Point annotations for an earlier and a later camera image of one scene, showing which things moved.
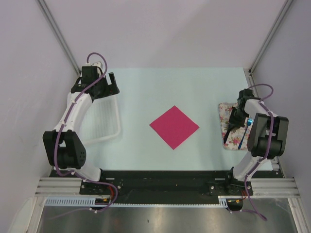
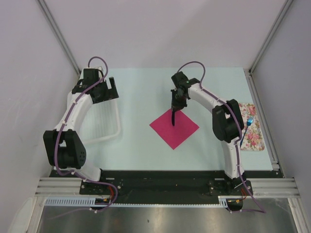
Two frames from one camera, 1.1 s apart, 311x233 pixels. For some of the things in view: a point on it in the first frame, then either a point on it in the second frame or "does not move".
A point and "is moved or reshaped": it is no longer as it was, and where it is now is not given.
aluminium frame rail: x=60 y=187 does not move
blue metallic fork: x=249 y=122 does not move
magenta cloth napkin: x=174 y=127 does not move
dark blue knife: x=227 y=135 is moved or reshaped
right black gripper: x=233 y=124 -> x=176 y=106
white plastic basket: x=101 y=121 does not move
